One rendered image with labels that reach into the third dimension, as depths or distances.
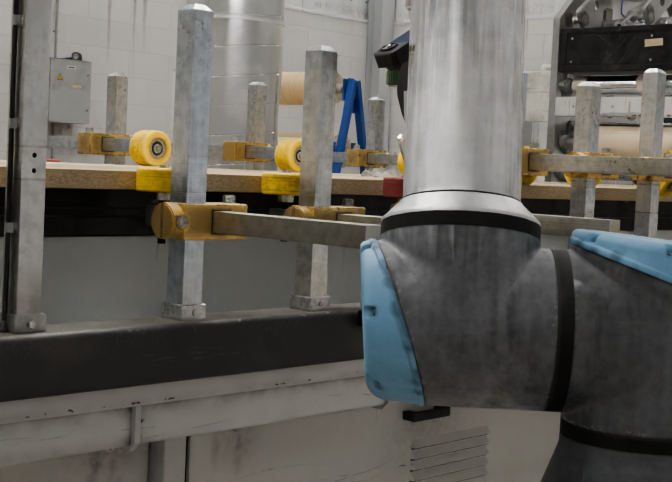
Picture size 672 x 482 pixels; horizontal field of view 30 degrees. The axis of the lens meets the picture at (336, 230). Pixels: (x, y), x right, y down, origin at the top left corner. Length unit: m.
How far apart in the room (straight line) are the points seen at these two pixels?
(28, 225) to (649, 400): 0.80
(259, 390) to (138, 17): 9.22
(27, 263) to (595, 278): 0.74
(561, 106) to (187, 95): 3.08
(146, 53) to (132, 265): 9.13
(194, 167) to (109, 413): 0.35
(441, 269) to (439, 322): 0.05
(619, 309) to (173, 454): 1.09
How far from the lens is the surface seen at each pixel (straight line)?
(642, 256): 1.12
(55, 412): 1.66
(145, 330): 1.67
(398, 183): 2.14
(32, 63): 1.58
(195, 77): 1.73
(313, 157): 1.90
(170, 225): 1.70
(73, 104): 10.25
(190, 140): 1.72
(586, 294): 1.12
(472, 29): 1.18
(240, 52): 6.00
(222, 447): 2.17
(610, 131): 4.60
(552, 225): 1.97
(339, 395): 2.02
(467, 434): 2.67
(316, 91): 1.90
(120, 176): 1.85
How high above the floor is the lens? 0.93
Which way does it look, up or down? 3 degrees down
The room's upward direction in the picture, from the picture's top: 3 degrees clockwise
